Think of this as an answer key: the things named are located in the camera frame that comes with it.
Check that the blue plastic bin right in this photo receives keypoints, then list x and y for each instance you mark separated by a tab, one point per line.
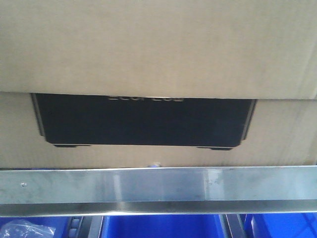
282	225

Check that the blue plastic bin centre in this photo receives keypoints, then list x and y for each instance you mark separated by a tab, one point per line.
162	226

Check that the brown cardboard box black print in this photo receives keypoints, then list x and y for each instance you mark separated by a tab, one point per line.
248	49

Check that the grey shelf upright post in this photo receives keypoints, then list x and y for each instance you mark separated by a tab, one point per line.
232	226

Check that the clear plastic bag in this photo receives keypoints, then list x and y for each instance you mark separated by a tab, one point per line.
26	229

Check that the metal shelf rail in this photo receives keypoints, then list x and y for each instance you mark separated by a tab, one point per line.
182	190

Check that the blue plastic bin left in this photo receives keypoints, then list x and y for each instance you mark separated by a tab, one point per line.
59	223

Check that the blue plastic bin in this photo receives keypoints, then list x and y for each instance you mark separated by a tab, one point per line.
282	225
59	223
162	226

